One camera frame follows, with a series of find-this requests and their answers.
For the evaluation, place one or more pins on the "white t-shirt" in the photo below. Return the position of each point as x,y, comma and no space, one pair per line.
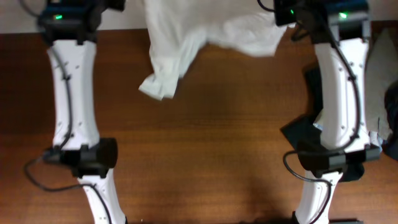
178,29

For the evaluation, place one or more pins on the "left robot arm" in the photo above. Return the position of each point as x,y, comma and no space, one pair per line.
69,28

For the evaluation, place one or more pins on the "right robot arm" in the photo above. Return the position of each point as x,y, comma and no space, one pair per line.
340,33

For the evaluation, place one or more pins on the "grey beige garment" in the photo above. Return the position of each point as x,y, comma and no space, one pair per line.
381,73

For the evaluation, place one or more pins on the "dark navy garment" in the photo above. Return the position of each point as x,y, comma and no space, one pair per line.
390,101

